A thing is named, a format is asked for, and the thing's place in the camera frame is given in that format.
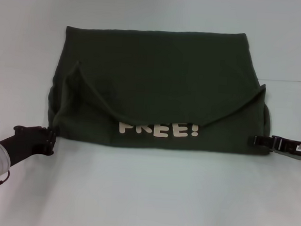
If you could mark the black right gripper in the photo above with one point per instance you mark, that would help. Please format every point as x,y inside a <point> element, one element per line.
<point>292,148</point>

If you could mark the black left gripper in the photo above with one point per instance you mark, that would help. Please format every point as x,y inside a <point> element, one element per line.
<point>21,145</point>

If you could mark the dark green shirt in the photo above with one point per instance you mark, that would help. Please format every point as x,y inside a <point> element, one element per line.
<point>163,80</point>

